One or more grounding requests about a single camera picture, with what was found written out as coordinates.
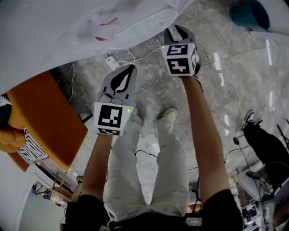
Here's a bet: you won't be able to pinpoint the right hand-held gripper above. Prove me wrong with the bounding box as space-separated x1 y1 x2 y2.
160 25 202 77

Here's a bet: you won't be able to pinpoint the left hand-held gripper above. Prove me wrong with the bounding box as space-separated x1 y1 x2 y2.
93 65 138 136

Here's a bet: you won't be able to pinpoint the white water dispenser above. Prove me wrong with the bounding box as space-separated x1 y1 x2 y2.
74 0 195 66

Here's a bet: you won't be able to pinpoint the person's right forearm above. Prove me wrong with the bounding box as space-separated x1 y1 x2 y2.
182 75 230 203

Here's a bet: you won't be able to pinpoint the person's left forearm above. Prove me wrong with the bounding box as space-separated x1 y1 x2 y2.
80 134 113 203

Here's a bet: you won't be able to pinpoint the white power strip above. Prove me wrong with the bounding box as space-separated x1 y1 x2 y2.
105 56 121 70

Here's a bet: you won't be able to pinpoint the person's left shoe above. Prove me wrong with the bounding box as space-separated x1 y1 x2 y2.
130 108 144 127

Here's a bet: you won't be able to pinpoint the person's shoe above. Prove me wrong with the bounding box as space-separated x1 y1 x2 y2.
157 107 178 127
130 108 144 127

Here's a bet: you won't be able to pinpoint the person's right shoe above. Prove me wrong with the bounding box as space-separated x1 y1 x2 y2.
157 107 178 127

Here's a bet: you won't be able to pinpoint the teal waste bin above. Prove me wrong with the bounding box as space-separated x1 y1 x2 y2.
229 0 270 31

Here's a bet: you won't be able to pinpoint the orange sofa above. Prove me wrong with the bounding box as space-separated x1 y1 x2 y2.
6 70 89 172

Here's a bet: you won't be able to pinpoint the person's light trousers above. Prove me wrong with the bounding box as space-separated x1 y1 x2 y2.
103 112 190 222

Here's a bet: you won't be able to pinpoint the black white striped blanket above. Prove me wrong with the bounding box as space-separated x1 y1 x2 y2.
0 94 49 164

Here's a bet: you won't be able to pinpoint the wooden stool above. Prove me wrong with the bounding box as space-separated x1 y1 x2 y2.
48 171 74 201

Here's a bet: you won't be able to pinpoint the orange cushion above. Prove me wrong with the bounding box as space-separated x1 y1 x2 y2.
0 128 25 154

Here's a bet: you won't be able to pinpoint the person's black shirt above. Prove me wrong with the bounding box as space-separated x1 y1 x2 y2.
65 189 243 231

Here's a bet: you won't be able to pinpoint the white floor cable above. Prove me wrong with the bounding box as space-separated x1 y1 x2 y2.
198 42 242 136

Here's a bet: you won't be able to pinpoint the black adapter with cable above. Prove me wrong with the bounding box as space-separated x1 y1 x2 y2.
225 136 251 158

